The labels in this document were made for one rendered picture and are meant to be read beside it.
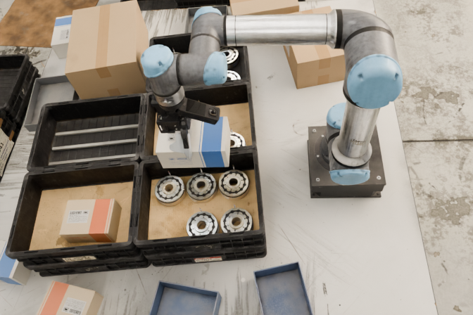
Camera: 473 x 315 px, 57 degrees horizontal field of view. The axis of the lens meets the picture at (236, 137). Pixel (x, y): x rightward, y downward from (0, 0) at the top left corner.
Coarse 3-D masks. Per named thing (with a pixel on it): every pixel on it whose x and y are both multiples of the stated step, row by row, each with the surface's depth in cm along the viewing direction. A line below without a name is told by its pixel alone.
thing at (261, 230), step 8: (232, 152) 145; (240, 152) 144; (248, 152) 144; (256, 152) 144; (144, 160) 146; (152, 160) 146; (256, 160) 142; (256, 168) 140; (256, 176) 139; (256, 184) 137; (256, 192) 136; (136, 200) 138; (136, 208) 137; (136, 216) 135; (136, 224) 134; (136, 232) 132; (232, 232) 129; (240, 232) 129; (248, 232) 128; (256, 232) 128; (264, 232) 130; (136, 240) 131; (144, 240) 130; (152, 240) 130; (168, 240) 130; (176, 240) 131; (184, 240) 129; (192, 240) 129; (200, 240) 130; (208, 240) 130; (216, 240) 130
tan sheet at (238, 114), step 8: (240, 104) 168; (224, 112) 167; (232, 112) 166; (240, 112) 166; (248, 112) 166; (232, 120) 164; (240, 120) 164; (248, 120) 164; (232, 128) 162; (240, 128) 162; (248, 128) 162; (248, 136) 160; (248, 144) 158
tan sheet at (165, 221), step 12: (156, 180) 153; (216, 180) 151; (252, 180) 149; (252, 192) 147; (156, 204) 148; (180, 204) 147; (192, 204) 147; (204, 204) 146; (216, 204) 146; (228, 204) 145; (240, 204) 145; (252, 204) 144; (156, 216) 146; (168, 216) 145; (180, 216) 145; (216, 216) 143; (252, 216) 142; (156, 228) 143; (168, 228) 143; (180, 228) 142; (204, 228) 141
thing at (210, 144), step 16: (160, 128) 128; (192, 128) 127; (208, 128) 126; (224, 128) 125; (160, 144) 124; (192, 144) 123; (208, 144) 123; (224, 144) 122; (160, 160) 127; (176, 160) 126; (192, 160) 126; (208, 160) 126; (224, 160) 125
